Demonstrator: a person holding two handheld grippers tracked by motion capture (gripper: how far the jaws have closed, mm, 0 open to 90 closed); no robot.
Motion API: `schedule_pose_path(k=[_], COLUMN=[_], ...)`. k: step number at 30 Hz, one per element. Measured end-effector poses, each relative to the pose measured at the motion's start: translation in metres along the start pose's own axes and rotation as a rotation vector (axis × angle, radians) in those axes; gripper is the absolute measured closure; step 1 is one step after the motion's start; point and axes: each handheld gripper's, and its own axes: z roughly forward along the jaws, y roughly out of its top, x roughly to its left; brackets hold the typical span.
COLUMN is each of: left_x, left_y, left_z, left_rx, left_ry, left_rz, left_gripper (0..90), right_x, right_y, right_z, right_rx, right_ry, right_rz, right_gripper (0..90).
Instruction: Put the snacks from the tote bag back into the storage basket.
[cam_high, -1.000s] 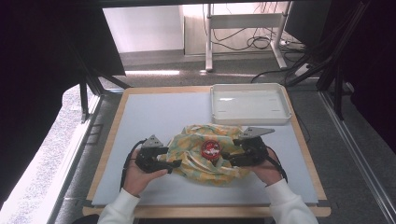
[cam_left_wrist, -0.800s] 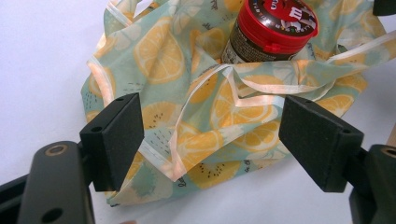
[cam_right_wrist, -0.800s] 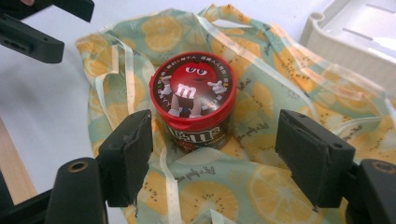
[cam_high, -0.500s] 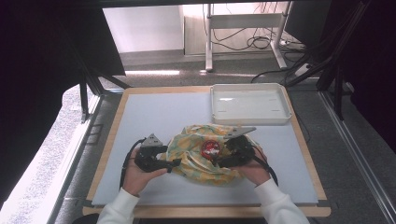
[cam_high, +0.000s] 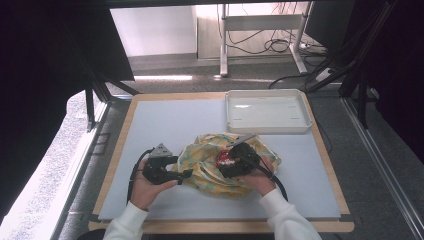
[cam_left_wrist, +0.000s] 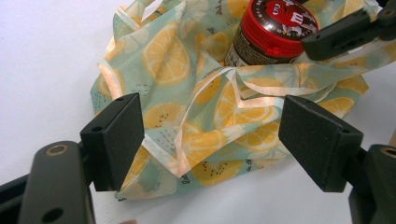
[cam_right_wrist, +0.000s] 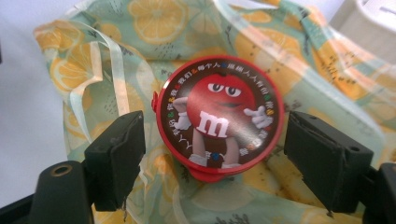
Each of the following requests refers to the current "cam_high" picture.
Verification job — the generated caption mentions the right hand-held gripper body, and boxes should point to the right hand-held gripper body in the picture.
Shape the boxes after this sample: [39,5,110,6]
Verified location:
[226,132,262,177]

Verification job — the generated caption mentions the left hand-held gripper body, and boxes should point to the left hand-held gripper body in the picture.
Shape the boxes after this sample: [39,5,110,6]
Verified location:
[142,142,180,186]

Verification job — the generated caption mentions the red and white small item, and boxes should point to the red and white small item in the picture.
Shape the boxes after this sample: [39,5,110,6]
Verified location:
[215,149,237,168]

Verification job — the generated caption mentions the fruit print drawstring cloth bag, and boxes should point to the fruit print drawstring cloth bag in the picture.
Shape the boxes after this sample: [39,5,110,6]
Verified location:
[176,132,283,200]

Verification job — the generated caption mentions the person's right hand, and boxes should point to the person's right hand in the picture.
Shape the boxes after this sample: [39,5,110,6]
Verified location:
[237,162,278,197]

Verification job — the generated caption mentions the person's left hand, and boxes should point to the person's left hand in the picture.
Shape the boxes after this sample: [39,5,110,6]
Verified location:
[129,158,180,212]

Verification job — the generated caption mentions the light grey table mat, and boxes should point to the light grey table mat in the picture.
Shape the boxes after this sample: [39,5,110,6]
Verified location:
[98,98,342,222]

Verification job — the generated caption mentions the white plastic tray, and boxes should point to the white plastic tray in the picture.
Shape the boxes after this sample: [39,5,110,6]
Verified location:
[224,88,314,136]

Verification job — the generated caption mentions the black metal stand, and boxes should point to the black metal stand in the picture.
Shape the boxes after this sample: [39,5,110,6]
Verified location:
[63,31,142,133]
[305,0,398,130]

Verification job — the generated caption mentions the black curtain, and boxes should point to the black curtain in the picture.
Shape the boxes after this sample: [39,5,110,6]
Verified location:
[346,0,424,164]
[0,0,135,224]

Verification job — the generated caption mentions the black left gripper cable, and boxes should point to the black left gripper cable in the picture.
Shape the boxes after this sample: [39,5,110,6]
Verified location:
[126,147,156,205]

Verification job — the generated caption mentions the tangle of black floor cables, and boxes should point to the tangle of black floor cables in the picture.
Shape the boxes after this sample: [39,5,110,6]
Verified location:
[227,2,329,56]

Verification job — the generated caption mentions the white metal desk frame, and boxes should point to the white metal desk frame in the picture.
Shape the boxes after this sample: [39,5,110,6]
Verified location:
[218,1,314,78]

